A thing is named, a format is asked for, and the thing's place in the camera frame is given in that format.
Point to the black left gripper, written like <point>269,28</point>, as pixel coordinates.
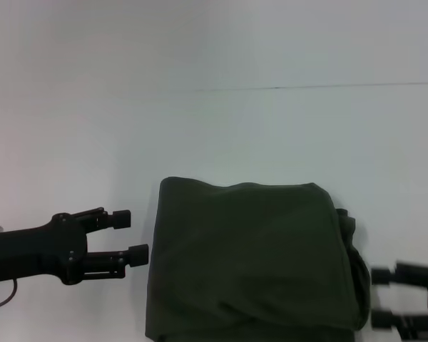
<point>39,249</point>

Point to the dark green FREE t-shirt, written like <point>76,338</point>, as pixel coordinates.
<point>253,267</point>

